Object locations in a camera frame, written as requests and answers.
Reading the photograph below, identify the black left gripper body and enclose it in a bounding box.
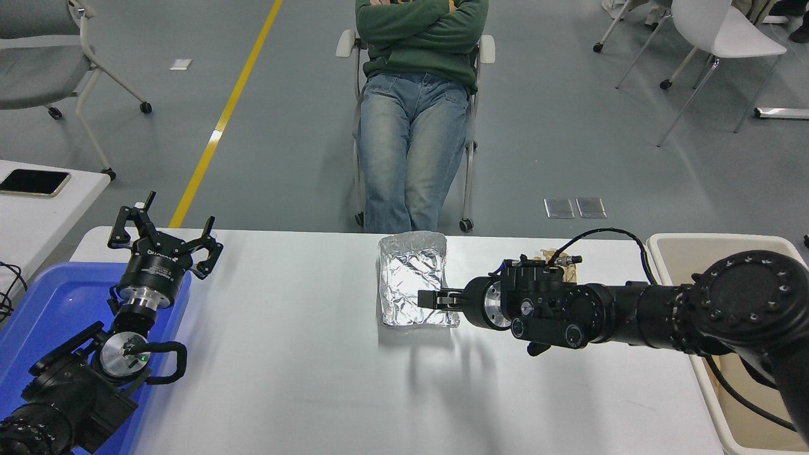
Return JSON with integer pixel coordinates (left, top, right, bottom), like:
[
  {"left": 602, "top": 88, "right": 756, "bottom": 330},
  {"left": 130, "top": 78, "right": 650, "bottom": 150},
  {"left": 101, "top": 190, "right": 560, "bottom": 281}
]
[{"left": 117, "top": 242, "right": 193, "bottom": 296}]

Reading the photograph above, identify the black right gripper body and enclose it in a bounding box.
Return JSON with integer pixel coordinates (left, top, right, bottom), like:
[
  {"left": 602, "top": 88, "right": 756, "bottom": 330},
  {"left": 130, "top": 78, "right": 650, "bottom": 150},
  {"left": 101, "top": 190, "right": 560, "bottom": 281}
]
[{"left": 458, "top": 277, "right": 492, "bottom": 331}]

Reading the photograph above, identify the silver foil tray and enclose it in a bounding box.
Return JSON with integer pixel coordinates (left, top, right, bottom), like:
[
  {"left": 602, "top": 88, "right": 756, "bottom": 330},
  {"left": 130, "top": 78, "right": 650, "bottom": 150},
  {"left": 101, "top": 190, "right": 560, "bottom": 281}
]
[{"left": 378, "top": 231, "right": 461, "bottom": 329}]

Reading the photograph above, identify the tan paper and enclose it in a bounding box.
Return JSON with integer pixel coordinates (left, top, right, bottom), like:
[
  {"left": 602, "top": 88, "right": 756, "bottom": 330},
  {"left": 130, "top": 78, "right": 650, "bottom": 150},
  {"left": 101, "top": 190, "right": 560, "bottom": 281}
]
[{"left": 537, "top": 248, "right": 579, "bottom": 282}]

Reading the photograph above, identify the white side table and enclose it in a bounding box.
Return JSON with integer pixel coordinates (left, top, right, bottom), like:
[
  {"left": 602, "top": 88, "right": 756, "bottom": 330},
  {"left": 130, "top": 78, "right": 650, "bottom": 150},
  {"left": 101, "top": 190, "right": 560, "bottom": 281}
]
[{"left": 0, "top": 159, "right": 112, "bottom": 304}]

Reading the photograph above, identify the black smartphone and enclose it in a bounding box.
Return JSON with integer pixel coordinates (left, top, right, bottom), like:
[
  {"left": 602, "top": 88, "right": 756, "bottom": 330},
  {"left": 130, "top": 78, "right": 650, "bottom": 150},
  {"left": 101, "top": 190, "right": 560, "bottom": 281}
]
[{"left": 0, "top": 169, "right": 71, "bottom": 198}]

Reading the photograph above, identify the blue plastic tray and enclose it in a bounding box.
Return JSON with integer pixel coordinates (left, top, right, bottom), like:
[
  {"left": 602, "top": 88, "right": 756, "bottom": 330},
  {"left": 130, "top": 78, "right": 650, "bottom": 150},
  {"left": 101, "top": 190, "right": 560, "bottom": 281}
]
[{"left": 0, "top": 262, "right": 192, "bottom": 455}]

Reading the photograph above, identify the grey office chair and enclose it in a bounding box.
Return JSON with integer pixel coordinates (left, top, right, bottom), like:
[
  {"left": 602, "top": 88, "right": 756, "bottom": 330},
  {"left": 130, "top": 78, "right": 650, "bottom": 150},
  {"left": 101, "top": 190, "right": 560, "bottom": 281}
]
[{"left": 0, "top": 0, "right": 153, "bottom": 181}]

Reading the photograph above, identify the person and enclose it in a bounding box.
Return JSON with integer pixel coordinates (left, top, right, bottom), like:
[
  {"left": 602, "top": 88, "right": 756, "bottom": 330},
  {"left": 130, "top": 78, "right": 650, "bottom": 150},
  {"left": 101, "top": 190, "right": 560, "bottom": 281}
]
[
  {"left": 733, "top": 0, "right": 809, "bottom": 46},
  {"left": 354, "top": 0, "right": 490, "bottom": 233},
  {"left": 602, "top": 0, "right": 664, "bottom": 27}
]

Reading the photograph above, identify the white metal-framed chair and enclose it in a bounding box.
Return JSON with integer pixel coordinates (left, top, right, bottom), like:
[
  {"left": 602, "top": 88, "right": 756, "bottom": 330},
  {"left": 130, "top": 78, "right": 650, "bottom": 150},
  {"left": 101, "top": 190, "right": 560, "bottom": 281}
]
[{"left": 336, "top": 28, "right": 496, "bottom": 233}]

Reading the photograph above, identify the large pale plastic bin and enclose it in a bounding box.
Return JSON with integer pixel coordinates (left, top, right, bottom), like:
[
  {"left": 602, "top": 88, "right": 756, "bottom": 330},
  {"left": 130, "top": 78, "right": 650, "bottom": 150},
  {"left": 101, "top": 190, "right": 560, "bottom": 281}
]
[{"left": 647, "top": 233, "right": 809, "bottom": 455}]

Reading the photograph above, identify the white shell chair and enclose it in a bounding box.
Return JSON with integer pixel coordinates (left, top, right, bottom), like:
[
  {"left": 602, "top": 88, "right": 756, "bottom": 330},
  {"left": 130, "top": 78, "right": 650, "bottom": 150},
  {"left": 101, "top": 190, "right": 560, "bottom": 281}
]
[{"left": 616, "top": 0, "right": 789, "bottom": 147}]

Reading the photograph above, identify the black cable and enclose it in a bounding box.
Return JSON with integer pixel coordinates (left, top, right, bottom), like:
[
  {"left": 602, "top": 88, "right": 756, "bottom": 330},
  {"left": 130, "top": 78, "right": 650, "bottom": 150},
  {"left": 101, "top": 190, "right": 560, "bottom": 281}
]
[{"left": 0, "top": 261, "right": 29, "bottom": 323}]

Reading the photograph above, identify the wheeled chair frame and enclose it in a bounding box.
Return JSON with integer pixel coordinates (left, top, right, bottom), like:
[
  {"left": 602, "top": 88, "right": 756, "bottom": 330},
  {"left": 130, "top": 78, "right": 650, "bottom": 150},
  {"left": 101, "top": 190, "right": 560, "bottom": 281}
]
[{"left": 593, "top": 0, "right": 702, "bottom": 90}]

